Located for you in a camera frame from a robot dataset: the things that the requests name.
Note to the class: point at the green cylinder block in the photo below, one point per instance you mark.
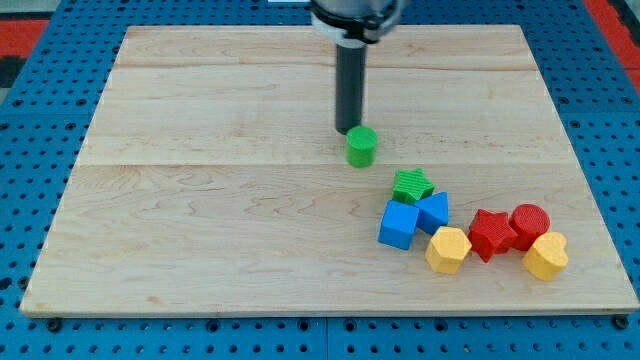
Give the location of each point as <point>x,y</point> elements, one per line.
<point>361,145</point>

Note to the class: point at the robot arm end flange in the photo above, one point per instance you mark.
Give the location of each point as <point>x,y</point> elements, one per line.
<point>356,23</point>

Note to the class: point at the wooden board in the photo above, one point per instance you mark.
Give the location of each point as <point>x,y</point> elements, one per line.
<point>212,183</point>

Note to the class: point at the blue cube block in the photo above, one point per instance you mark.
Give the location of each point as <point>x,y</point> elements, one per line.
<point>398,224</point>

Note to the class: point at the green star block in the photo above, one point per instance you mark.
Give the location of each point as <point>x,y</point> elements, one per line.
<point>411,186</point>

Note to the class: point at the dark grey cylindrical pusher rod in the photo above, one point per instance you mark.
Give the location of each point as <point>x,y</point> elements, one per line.
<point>349,87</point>

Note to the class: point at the blue triangle block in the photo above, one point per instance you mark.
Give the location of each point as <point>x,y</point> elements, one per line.
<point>433,212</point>

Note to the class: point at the yellow hexagon block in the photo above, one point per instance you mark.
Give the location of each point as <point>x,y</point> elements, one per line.
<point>447,250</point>

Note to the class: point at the red star block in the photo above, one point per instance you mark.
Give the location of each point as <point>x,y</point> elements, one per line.
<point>490,233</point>

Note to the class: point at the red cylinder block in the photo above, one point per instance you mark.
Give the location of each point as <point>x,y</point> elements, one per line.
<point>529,221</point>

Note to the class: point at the yellow heart block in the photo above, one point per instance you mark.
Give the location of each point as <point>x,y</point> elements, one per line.
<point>547,256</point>

